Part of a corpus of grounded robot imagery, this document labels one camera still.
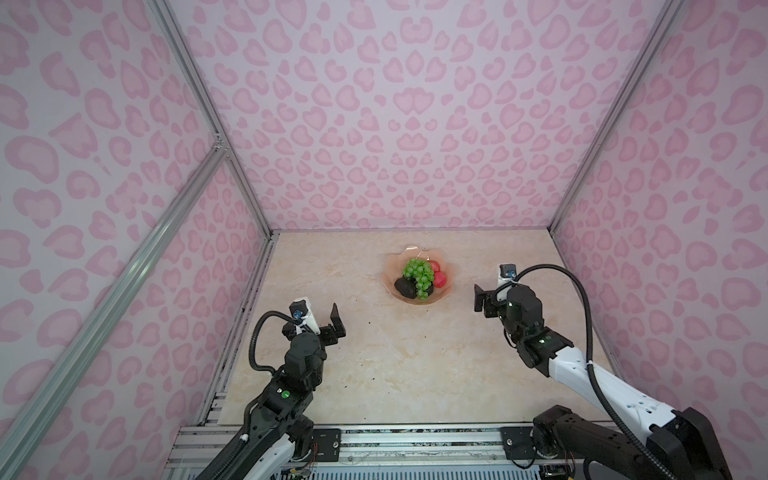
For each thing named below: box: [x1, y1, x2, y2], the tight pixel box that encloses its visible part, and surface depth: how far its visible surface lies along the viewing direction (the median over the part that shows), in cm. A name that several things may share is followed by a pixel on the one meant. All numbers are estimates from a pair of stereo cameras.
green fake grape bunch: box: [402, 258, 435, 301], surface depth 97 cm
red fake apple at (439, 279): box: [434, 271, 447, 288], surface depth 100 cm
